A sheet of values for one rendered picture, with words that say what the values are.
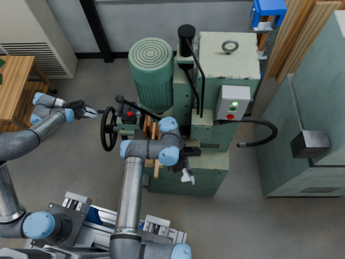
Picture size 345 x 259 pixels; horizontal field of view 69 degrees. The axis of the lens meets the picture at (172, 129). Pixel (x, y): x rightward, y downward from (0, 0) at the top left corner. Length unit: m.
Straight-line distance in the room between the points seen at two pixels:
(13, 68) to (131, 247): 2.16
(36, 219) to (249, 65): 1.13
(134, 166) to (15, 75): 1.88
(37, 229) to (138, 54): 0.89
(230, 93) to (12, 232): 1.13
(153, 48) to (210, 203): 1.58
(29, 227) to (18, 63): 1.67
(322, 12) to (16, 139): 2.22
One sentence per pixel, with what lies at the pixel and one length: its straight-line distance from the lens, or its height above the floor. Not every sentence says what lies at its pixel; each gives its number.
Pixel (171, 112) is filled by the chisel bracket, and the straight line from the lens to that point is 1.33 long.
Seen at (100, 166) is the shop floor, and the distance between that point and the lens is 2.45.
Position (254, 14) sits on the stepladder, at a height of 1.09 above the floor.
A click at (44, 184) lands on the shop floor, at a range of 2.61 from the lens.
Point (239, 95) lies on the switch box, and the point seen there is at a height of 1.48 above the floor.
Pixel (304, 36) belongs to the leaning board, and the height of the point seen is 0.61.
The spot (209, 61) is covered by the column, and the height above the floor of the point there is 1.52.
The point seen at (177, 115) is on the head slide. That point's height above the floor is 1.16.
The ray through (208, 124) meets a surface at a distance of 1.05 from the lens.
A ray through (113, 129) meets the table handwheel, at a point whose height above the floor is 0.83.
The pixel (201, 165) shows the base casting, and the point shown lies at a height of 0.80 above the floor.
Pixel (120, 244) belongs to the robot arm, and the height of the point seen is 1.45.
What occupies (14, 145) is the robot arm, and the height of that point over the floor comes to 1.34.
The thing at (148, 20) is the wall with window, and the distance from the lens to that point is 2.67.
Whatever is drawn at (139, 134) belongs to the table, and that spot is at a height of 0.90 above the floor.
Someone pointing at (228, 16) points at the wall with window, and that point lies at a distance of 2.67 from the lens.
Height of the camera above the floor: 2.23
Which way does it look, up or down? 64 degrees down
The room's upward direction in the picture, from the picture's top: 4 degrees counter-clockwise
